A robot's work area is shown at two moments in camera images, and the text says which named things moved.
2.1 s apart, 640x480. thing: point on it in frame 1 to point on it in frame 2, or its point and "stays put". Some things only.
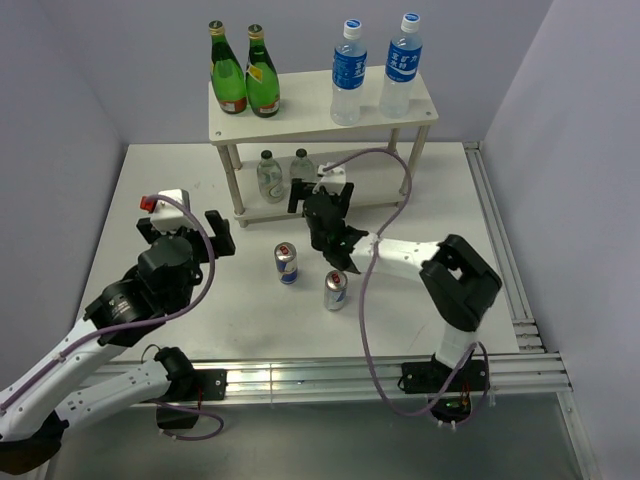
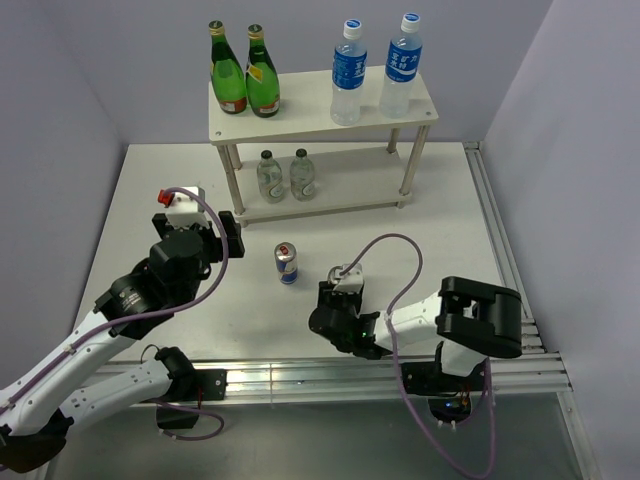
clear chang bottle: x=269 y=178 stays put
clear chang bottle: x=302 y=167 stays put
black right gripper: x=300 y=191 to x=327 y=295
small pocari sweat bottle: x=349 y=74 stays put
